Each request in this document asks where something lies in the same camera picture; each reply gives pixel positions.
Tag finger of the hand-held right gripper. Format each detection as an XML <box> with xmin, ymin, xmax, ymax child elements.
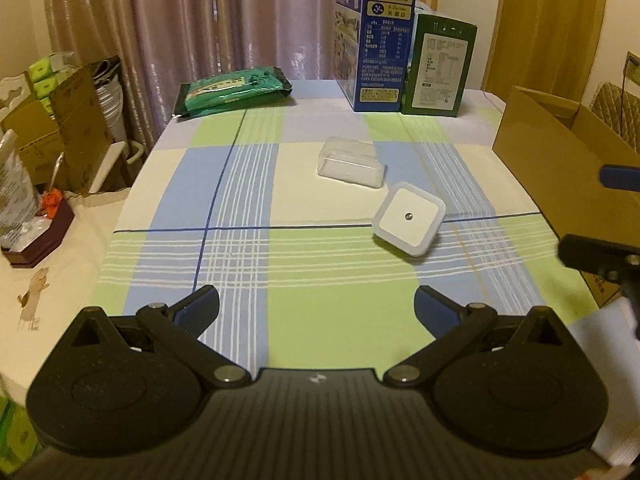
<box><xmin>600</xmin><ymin>164</ymin><xmax>640</xmax><ymax>190</ymax></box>
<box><xmin>557</xmin><ymin>234</ymin><xmax>640</xmax><ymax>281</ymax></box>

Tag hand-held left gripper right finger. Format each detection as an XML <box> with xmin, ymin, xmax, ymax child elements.
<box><xmin>382</xmin><ymin>285</ymin><xmax>586</xmax><ymax>386</ymax></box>

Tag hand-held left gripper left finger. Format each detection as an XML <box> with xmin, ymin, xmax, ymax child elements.
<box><xmin>52</xmin><ymin>285</ymin><xmax>251</xmax><ymax>389</ymax></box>

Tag white square night light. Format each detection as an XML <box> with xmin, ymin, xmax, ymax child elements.
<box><xmin>372</xmin><ymin>181</ymin><xmax>447</xmax><ymax>259</ymax></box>

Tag desktop with checked tablecloth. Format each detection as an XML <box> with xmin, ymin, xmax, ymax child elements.
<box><xmin>97</xmin><ymin>79</ymin><xmax>601</xmax><ymax>376</ymax></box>

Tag chair with quilted cushion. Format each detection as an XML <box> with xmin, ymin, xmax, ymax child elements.
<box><xmin>587</xmin><ymin>81</ymin><xmax>640</xmax><ymax>153</ymax></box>

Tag white paper stack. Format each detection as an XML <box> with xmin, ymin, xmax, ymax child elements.
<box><xmin>570</xmin><ymin>295</ymin><xmax>640</xmax><ymax>466</ymax></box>

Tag beige printed cloth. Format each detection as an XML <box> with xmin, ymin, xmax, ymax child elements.
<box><xmin>0</xmin><ymin>195</ymin><xmax>131</xmax><ymax>391</ymax></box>

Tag dark brown tray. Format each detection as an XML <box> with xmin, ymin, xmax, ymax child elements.
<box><xmin>0</xmin><ymin>197</ymin><xmax>76</xmax><ymax>267</ymax></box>

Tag clear plastic box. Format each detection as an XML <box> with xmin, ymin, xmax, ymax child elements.
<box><xmin>317</xmin><ymin>136</ymin><xmax>388</xmax><ymax>190</ymax></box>

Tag small orange object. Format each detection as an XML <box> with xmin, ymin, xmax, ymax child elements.
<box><xmin>41</xmin><ymin>190</ymin><xmax>63</xmax><ymax>218</ymax></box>

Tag metal spoon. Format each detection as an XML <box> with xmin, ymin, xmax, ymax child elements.
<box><xmin>50</xmin><ymin>152</ymin><xmax>66</xmax><ymax>193</ymax></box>

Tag tall green carton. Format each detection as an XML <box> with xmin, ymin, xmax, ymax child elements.
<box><xmin>400</xmin><ymin>2</ymin><xmax>477</xmax><ymax>118</ymax></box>

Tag plain brown cardboard box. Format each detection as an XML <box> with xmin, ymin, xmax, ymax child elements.
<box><xmin>50</xmin><ymin>65</ymin><xmax>113</xmax><ymax>193</ymax></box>

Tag green wet wipes pack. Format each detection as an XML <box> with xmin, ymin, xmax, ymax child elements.
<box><xmin>174</xmin><ymin>66</ymin><xmax>292</xmax><ymax>120</ymax></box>

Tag crumpled white plastic bag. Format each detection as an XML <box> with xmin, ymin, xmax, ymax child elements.
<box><xmin>0</xmin><ymin>130</ymin><xmax>41</xmax><ymax>241</ymax></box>

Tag white plastic bucket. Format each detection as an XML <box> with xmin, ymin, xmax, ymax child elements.
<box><xmin>95</xmin><ymin>57</ymin><xmax>131</xmax><ymax>146</ymax></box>

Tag cardboard box with white top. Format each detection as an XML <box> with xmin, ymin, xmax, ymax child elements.
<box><xmin>0</xmin><ymin>72</ymin><xmax>66</xmax><ymax>186</ymax></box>

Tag tall blue carton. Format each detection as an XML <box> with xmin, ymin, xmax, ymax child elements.
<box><xmin>332</xmin><ymin>0</ymin><xmax>419</xmax><ymax>113</ymax></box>

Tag green tissue packs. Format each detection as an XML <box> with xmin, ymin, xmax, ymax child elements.
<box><xmin>27</xmin><ymin>52</ymin><xmax>83</xmax><ymax>116</ymax></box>

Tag pink-brown curtain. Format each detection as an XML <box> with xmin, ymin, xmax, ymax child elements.
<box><xmin>40</xmin><ymin>0</ymin><xmax>441</xmax><ymax>161</ymax></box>

